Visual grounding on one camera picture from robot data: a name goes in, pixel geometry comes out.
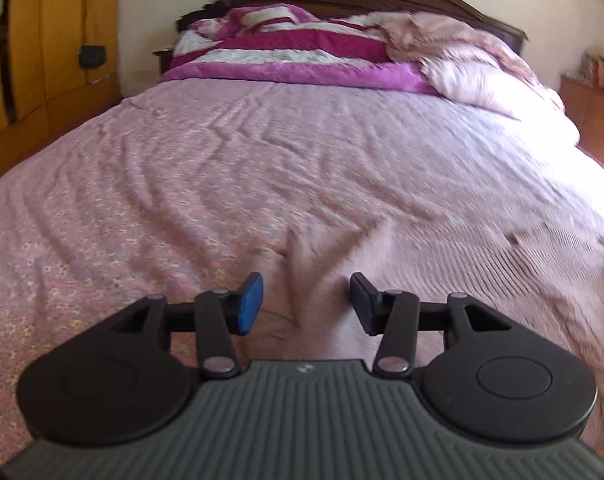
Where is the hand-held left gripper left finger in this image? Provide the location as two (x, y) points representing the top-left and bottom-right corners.
(102, 272), (264, 380)

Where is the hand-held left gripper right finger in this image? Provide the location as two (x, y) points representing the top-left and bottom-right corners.
(349, 272), (513, 376)

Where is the pink knitted blanket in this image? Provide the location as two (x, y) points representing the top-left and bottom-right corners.
(277, 225), (604, 376)

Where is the dark clothes pile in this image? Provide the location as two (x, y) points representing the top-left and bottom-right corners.
(177, 4), (229, 31)

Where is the pink floral bed sheet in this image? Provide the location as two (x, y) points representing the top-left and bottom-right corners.
(0, 79), (604, 466)

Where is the magenta white striped quilt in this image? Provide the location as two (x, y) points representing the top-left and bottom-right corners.
(159, 4), (439, 96)

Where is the light pink comforter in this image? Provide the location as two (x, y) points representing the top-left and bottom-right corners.
(382, 10), (581, 147)

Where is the dark wooden nightstand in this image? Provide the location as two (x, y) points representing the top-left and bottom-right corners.
(153, 49), (175, 79)

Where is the black handbag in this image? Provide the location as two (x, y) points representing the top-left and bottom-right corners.
(78, 0), (108, 69)

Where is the orange wooden nightstand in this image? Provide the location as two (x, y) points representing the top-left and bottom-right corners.
(559, 72), (604, 179)

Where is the row of books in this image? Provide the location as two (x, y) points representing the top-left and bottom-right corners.
(582, 50), (604, 94)

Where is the yellow wooden wardrobe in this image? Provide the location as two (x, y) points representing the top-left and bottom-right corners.
(0, 0), (123, 192)

